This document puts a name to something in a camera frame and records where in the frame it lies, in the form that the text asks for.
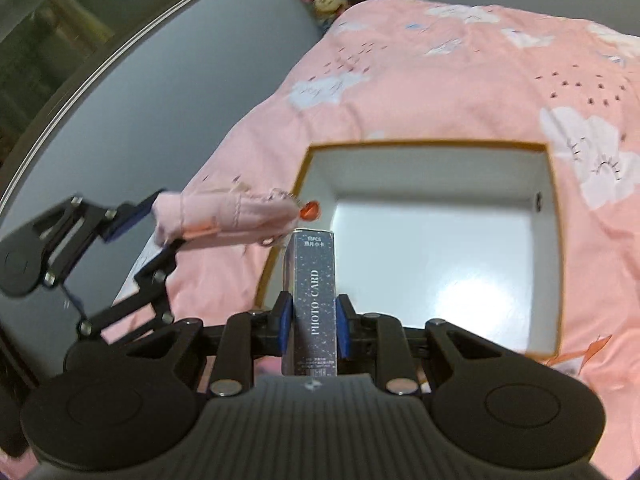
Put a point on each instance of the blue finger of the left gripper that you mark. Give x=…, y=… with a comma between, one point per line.
x=127, y=215

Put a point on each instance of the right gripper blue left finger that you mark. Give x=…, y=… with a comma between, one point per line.
x=270, y=330

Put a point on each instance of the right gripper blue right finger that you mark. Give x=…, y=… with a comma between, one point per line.
x=362, y=336

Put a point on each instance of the orange cardboard storage box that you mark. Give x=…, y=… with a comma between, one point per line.
x=466, y=231

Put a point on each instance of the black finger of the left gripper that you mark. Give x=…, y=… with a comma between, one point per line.
x=151, y=278

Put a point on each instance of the pink bed duvet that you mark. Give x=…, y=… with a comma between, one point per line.
x=190, y=402

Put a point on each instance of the white flat box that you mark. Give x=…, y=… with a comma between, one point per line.
x=130, y=286

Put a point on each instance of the dark photo card box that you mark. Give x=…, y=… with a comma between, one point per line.
x=309, y=277

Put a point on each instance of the pink fabric pouch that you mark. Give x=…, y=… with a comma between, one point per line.
x=231, y=216

